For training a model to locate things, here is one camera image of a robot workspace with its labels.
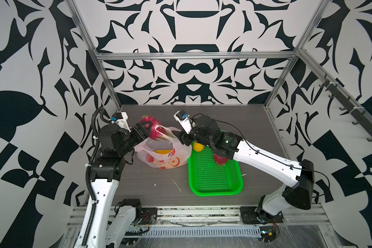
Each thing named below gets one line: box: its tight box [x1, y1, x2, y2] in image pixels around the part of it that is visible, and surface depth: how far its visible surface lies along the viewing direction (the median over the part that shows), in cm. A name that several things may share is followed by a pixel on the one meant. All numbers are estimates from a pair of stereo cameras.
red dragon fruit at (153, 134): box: [140, 115, 174, 141], surface depth 68 cm
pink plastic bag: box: [134, 125, 193, 170], surface depth 80 cm
